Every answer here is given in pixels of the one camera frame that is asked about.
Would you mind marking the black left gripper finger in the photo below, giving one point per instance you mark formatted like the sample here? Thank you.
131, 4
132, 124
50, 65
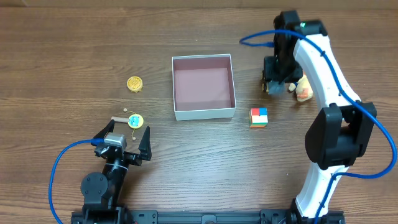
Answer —
107, 129
144, 146

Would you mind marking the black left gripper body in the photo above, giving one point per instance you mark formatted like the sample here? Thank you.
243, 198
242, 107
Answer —
125, 156

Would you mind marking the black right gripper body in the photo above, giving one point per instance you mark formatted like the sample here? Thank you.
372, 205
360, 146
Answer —
282, 74

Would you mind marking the yellow and grey toy truck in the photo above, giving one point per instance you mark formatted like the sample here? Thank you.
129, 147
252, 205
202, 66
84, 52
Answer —
273, 87

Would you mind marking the cream plush animal toy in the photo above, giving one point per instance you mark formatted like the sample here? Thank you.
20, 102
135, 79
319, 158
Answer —
302, 89

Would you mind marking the yellow round ridged toy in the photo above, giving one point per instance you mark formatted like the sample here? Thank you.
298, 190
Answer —
134, 84

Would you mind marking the multicoloured puzzle cube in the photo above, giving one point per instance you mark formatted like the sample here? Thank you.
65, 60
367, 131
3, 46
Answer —
258, 117

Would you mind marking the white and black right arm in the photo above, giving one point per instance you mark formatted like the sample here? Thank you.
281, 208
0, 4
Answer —
340, 133

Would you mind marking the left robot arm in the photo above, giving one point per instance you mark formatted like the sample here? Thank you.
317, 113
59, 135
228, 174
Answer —
101, 190

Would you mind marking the small wooden rattle drum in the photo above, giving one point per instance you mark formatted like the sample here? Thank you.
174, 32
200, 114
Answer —
134, 121

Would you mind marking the white square cardboard box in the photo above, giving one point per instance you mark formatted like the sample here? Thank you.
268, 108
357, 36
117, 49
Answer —
203, 87

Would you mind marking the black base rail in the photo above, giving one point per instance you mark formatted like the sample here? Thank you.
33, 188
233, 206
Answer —
265, 216

